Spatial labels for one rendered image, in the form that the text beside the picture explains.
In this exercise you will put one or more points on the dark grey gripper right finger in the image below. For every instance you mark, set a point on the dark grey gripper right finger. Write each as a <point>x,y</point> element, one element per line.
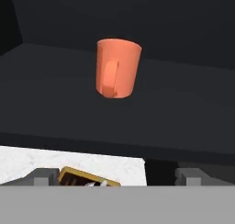
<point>191,176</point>

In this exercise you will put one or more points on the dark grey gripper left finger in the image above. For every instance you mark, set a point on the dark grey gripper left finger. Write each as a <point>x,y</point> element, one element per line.
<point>42,176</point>

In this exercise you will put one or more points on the gold-rimmed dark tray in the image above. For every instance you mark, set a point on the gold-rimmed dark tray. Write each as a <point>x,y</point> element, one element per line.
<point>78,176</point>

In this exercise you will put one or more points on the white kettle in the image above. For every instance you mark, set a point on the white kettle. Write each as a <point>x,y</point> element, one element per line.
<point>97,183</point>

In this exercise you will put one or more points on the dark cabinet interior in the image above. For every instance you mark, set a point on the dark cabinet interior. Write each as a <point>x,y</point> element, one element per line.
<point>128,80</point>

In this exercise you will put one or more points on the orange mug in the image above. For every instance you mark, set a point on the orange mug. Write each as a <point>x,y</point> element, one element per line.
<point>117,69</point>

